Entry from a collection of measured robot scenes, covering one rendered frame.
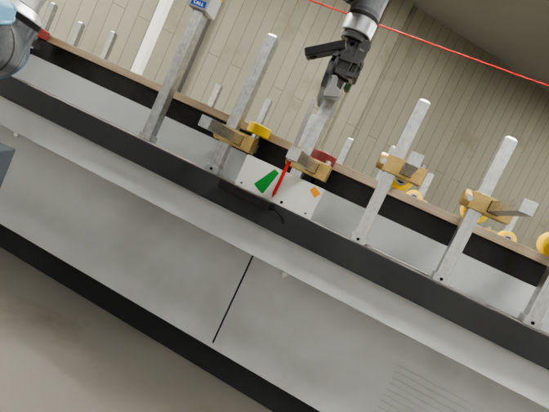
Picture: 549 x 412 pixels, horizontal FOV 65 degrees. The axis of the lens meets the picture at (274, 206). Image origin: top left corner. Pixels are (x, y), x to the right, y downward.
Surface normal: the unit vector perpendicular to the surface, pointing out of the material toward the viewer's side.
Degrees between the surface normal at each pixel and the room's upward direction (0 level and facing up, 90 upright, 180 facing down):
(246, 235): 90
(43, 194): 90
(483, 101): 90
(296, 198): 90
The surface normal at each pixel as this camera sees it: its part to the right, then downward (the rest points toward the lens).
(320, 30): 0.21, 0.18
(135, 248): -0.23, -0.02
